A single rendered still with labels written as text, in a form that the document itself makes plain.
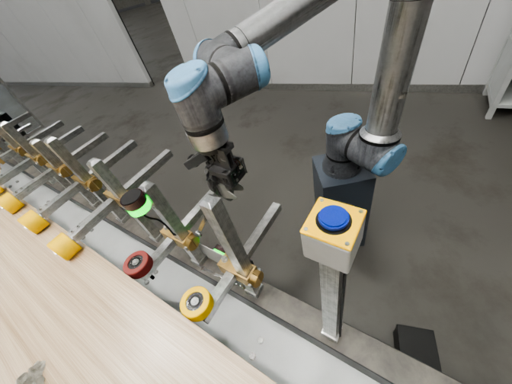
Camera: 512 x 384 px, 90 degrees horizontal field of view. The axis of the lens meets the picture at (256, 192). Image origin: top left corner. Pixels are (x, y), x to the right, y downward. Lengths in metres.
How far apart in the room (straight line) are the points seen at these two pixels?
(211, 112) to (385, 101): 0.64
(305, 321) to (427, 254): 1.15
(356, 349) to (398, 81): 0.80
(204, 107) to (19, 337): 0.79
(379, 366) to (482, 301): 1.06
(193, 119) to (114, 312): 0.55
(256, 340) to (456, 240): 1.40
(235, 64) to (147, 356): 0.67
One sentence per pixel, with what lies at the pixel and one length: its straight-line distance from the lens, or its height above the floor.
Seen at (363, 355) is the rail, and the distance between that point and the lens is 0.84.
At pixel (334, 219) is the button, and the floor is 1.23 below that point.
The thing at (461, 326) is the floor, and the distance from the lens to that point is 1.71.
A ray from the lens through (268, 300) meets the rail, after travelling 0.88.
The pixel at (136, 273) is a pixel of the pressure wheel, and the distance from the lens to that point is 0.85.
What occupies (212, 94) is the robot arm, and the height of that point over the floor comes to 1.31.
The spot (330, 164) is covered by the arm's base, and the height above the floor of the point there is 0.66.
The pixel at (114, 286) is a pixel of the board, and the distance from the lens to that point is 0.88.
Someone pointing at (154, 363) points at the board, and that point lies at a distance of 0.72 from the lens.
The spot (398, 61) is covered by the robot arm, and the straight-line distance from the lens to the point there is 0.96.
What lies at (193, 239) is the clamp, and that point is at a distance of 0.87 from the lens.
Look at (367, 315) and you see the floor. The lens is 1.61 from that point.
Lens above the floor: 1.51
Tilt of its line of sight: 45 degrees down
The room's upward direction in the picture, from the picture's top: 17 degrees counter-clockwise
